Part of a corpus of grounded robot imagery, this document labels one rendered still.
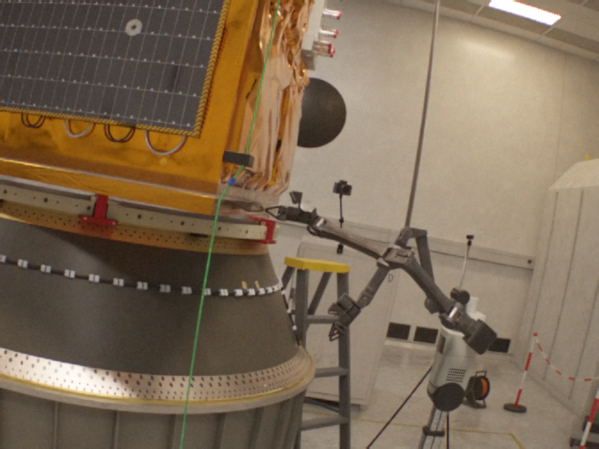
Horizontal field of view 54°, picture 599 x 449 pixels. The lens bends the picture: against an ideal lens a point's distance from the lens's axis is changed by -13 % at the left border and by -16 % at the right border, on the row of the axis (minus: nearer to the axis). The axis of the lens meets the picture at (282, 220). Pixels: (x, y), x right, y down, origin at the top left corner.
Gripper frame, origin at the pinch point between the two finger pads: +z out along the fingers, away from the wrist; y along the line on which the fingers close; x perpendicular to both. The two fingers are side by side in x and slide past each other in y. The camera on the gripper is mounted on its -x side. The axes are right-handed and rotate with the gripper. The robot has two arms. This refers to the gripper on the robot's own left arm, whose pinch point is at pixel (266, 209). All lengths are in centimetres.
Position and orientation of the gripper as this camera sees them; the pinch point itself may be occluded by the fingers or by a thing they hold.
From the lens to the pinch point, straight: 301.5
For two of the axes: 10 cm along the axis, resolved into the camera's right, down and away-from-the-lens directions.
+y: -0.8, 0.1, -10.0
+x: -1.8, 9.8, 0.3
